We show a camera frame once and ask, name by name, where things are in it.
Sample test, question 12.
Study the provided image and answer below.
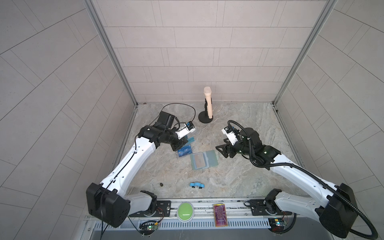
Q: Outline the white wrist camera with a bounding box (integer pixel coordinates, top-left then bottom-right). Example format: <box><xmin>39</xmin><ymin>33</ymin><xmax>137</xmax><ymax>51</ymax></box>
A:
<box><xmin>176</xmin><ymin>121</ymin><xmax>196</xmax><ymax>140</ymax></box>
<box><xmin>222</xmin><ymin>127</ymin><xmax>239</xmax><ymax>146</ymax></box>

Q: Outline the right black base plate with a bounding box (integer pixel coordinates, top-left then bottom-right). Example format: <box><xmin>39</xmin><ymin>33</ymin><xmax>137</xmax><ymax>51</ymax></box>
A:
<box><xmin>244</xmin><ymin>199</ymin><xmax>293</xmax><ymax>216</ymax></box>

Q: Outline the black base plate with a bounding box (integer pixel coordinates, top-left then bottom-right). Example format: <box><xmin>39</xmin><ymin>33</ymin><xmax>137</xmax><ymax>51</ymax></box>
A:
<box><xmin>130</xmin><ymin>200</ymin><xmax>172</xmax><ymax>218</ymax></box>
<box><xmin>244</xmin><ymin>199</ymin><xmax>293</xmax><ymax>216</ymax></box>

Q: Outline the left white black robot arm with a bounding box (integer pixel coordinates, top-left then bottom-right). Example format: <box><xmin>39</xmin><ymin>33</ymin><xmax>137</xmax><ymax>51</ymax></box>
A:
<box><xmin>86</xmin><ymin>111</ymin><xmax>195</xmax><ymax>228</ymax></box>

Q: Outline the green round button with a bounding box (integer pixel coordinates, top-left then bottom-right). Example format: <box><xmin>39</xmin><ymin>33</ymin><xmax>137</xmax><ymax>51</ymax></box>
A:
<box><xmin>177</xmin><ymin>202</ymin><xmax>195</xmax><ymax>223</ymax></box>

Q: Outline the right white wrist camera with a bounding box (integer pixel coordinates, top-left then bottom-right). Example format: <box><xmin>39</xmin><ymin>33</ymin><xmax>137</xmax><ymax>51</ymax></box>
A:
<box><xmin>222</xmin><ymin>127</ymin><xmax>239</xmax><ymax>146</ymax></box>

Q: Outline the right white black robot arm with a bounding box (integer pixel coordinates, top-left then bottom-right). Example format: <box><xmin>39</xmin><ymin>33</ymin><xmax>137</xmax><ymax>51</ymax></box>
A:
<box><xmin>216</xmin><ymin>126</ymin><xmax>360</xmax><ymax>239</ymax></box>

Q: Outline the purple patterned card box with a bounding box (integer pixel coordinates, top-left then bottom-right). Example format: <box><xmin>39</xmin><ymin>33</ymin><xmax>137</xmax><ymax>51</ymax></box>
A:
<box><xmin>213</xmin><ymin>204</ymin><xmax>228</xmax><ymax>228</ymax></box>

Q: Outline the left green circuit board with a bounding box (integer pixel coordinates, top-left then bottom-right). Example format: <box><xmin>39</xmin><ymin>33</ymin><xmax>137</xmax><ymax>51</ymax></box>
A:
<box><xmin>139</xmin><ymin>220</ymin><xmax>160</xmax><ymax>231</ymax></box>

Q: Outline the blue card in stand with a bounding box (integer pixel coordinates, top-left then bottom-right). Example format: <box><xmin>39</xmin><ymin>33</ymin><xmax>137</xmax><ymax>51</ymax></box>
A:
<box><xmin>177</xmin><ymin>145</ymin><xmax>193</xmax><ymax>158</ymax></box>

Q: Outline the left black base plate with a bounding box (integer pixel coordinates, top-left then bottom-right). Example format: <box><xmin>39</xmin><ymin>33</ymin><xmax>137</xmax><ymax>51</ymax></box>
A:
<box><xmin>130</xmin><ymin>200</ymin><xmax>172</xmax><ymax>218</ymax></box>

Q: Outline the teal card in stand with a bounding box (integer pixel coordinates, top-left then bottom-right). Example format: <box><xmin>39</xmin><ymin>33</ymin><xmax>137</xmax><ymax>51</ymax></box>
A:
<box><xmin>188</xmin><ymin>137</ymin><xmax>195</xmax><ymax>144</ymax></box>

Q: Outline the green circuit board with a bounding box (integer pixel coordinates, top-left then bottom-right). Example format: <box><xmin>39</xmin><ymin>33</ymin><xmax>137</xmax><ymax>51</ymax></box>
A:
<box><xmin>268</xmin><ymin>218</ymin><xmax>287</xmax><ymax>232</ymax></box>
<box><xmin>139</xmin><ymin>220</ymin><xmax>160</xmax><ymax>231</ymax></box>

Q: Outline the blue toy car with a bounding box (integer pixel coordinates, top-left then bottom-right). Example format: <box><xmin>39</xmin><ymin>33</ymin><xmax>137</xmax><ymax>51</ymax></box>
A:
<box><xmin>190</xmin><ymin>182</ymin><xmax>205</xmax><ymax>189</ymax></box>

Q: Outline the thin black camera cable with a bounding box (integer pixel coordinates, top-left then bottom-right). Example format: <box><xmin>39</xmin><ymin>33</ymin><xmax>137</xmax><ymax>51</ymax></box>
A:
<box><xmin>149</xmin><ymin>102</ymin><xmax>197</xmax><ymax>127</ymax></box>

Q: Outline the black corrugated cable conduit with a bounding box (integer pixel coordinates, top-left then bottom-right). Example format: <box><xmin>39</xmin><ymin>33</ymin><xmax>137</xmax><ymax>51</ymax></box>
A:
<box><xmin>227</xmin><ymin>119</ymin><xmax>379</xmax><ymax>240</ymax></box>

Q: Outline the right green circuit board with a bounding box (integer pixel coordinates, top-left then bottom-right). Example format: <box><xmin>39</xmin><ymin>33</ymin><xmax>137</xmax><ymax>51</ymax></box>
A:
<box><xmin>268</xmin><ymin>218</ymin><xmax>287</xmax><ymax>232</ymax></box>

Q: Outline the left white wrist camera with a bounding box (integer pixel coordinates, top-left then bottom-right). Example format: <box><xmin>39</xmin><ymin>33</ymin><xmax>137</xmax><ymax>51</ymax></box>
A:
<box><xmin>176</xmin><ymin>121</ymin><xmax>196</xmax><ymax>140</ymax></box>

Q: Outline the black round microphone stand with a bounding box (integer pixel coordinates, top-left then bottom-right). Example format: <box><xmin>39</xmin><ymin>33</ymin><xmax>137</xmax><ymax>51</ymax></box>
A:
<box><xmin>198</xmin><ymin>100</ymin><xmax>213</xmax><ymax>124</ymax></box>

